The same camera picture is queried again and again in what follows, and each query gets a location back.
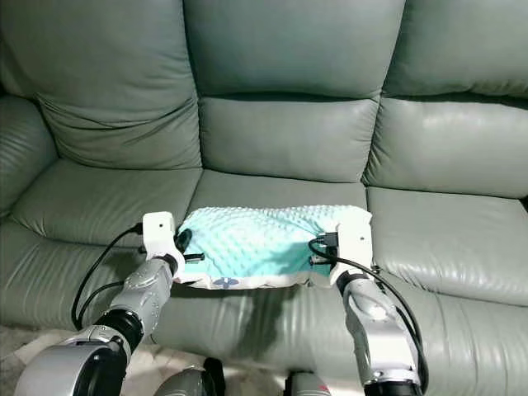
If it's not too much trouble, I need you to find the teal dotted pillow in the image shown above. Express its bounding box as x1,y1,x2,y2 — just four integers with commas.
180,205,374,290

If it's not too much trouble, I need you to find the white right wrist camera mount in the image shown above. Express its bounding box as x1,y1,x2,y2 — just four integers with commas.
335,220,373,272

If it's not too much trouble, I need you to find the robot left leg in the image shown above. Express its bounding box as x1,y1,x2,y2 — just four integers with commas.
157,364,224,396

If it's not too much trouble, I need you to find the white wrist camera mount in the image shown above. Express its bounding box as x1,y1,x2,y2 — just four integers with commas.
143,211,177,256
335,220,373,272

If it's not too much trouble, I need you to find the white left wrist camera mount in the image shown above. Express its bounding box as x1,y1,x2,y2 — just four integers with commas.
143,211,177,256

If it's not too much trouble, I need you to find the green leather sofa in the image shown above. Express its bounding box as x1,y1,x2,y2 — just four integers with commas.
0,0,528,396

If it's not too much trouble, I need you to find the robot right leg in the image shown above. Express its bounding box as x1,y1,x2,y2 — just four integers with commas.
285,371,339,396

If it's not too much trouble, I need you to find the robot leg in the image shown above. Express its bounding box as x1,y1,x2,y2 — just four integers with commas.
157,364,224,396
285,371,339,396

